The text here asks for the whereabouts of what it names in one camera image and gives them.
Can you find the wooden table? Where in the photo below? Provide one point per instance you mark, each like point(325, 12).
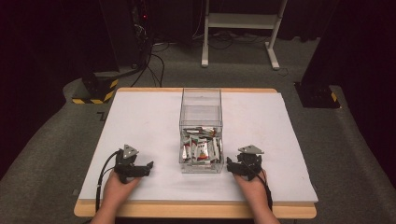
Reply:
point(193, 210)

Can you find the black yellow-striped stand base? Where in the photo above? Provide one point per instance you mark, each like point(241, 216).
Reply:
point(99, 85)

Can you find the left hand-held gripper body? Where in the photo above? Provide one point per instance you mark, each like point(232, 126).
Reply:
point(126, 161)

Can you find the white table mat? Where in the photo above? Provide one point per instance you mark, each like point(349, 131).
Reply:
point(149, 124)

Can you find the person's left hand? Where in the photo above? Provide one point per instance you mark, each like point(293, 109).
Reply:
point(119, 189)

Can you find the person's right hand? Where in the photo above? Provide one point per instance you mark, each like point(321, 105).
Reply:
point(252, 188)

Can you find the white metal stand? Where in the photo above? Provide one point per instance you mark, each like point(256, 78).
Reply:
point(239, 21)

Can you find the clear plastic box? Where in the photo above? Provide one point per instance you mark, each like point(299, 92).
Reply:
point(201, 109)

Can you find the dark device with red light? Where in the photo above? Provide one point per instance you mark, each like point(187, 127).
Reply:
point(144, 15)

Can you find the pile of small sachets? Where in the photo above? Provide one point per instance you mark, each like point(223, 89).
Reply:
point(201, 146)

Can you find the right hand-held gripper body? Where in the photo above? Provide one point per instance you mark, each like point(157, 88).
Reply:
point(249, 163)

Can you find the dark curtain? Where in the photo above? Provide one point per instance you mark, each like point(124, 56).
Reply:
point(46, 46)
point(361, 46)

